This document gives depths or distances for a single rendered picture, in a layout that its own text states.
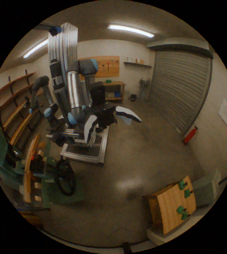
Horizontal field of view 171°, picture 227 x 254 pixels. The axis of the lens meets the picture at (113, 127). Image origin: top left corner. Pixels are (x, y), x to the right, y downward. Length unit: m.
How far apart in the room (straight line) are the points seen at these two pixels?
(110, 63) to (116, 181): 3.62
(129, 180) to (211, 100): 2.45
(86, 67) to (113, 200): 1.61
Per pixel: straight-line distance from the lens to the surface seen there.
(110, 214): 1.44
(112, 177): 1.37
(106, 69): 3.33
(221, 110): 2.27
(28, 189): 0.78
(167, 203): 1.05
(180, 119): 2.63
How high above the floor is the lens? 1.36
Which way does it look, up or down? 43 degrees down
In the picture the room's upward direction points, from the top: straight up
